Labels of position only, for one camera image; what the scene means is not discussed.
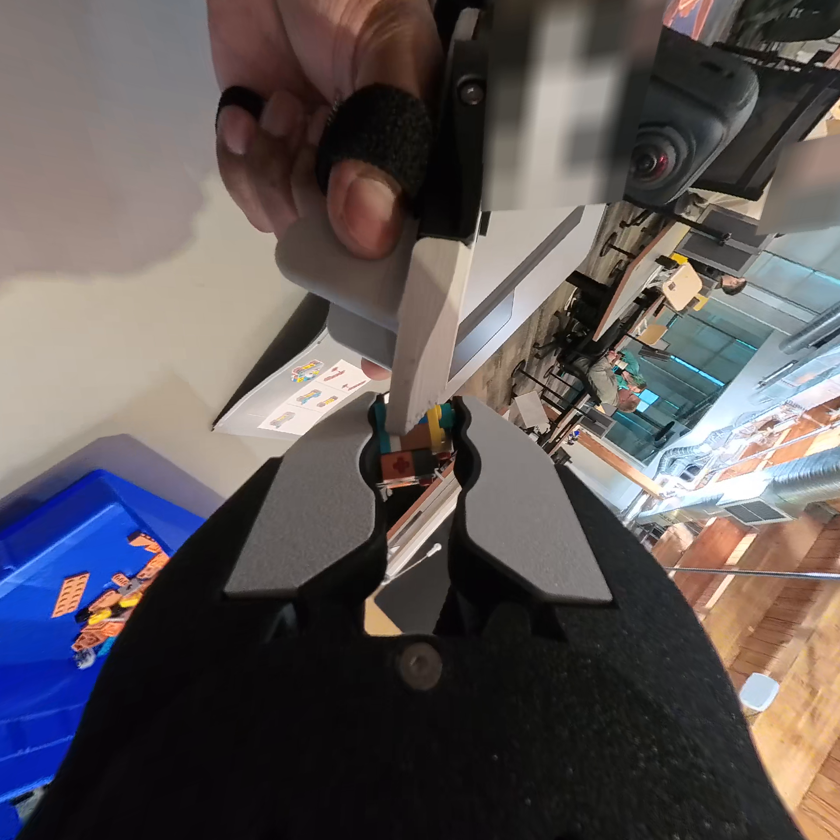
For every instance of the white instruction booklet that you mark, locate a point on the white instruction booklet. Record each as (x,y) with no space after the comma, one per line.
(308,400)

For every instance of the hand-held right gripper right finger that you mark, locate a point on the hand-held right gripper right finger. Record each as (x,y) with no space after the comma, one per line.
(525,518)

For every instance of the colourful toy brick model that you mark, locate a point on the colourful toy brick model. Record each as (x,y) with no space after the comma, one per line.
(407,463)

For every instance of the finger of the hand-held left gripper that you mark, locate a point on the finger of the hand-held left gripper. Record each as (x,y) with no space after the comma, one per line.
(430,315)

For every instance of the grey desk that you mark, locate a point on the grey desk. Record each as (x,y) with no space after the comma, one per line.
(131,341)

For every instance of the blue plastic bin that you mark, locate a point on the blue plastic bin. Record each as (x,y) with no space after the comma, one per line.
(39,538)

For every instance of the pile of orange toy bricks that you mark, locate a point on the pile of orange toy bricks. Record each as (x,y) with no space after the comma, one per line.
(105,610)

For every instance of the person's left hand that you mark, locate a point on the person's left hand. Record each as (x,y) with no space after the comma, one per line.
(295,52)

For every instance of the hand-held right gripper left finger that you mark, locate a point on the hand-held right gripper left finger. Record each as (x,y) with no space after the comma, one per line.
(308,518)

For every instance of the silver ventilation duct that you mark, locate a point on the silver ventilation duct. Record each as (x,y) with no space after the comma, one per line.
(807,469)

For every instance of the beige chair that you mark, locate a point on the beige chair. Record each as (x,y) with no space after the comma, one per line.
(682,285)

